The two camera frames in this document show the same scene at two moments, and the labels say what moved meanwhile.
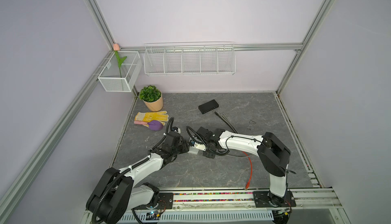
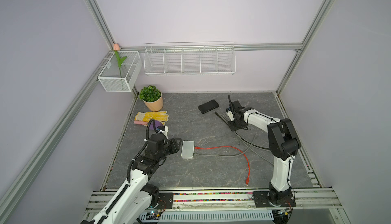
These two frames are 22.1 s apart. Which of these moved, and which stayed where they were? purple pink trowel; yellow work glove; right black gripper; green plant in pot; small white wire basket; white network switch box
Moved: white network switch box; right black gripper
Stayed: green plant in pot; purple pink trowel; yellow work glove; small white wire basket
